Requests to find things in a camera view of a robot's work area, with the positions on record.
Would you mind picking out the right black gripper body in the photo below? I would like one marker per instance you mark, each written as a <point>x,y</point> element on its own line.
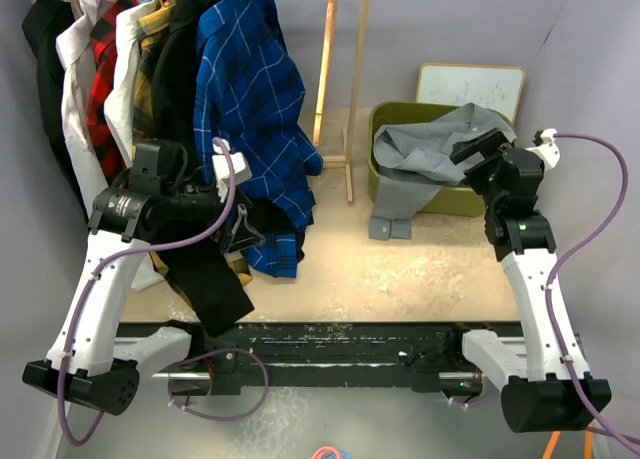
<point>482,175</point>

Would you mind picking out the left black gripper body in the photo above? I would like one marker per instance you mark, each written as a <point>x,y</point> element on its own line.
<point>212,205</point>

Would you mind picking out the grey shirt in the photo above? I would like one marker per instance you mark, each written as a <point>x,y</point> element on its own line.
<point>425,159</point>

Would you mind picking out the wooden clothes hanger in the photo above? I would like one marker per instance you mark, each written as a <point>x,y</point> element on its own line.
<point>324,73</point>

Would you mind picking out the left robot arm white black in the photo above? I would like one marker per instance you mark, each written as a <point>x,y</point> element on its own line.
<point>152,207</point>

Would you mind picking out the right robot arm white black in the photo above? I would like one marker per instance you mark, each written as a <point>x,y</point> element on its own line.
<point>548,387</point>

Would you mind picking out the black shirt with long sleeve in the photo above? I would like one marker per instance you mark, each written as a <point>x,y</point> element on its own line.
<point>185,129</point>

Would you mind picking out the red black plaid shirt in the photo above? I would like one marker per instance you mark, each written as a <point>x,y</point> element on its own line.
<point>103,46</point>

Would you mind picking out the blue plaid shirt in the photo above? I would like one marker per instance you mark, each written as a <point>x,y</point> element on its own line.
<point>250,93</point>

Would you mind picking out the yellow plaid shirt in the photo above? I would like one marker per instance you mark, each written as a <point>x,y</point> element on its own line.
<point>152,34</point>

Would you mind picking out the white shirt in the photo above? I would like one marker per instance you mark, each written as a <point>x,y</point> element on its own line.
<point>77,60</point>
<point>118,106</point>

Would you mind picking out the white shirt far left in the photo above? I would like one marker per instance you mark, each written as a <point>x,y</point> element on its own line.
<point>77,60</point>

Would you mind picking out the black shirt far left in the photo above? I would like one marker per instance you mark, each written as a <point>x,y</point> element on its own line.
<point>45,20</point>

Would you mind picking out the olive green plastic bin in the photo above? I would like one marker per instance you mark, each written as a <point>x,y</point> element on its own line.
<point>440,199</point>

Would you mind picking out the wooden clothes rack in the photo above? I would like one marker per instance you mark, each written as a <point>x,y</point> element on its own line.
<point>344,161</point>

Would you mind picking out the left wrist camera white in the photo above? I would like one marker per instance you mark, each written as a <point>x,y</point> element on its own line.
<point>225,161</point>

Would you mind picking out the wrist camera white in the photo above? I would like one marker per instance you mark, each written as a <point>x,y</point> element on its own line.
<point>545,147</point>
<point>225,161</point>

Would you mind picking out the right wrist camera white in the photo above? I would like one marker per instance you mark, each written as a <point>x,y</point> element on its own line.
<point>545,147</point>

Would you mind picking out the small whiteboard wooden frame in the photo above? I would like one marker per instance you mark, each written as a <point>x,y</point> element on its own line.
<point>495,87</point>

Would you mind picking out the black aluminium mounting rail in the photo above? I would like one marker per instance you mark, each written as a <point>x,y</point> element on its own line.
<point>424,357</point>

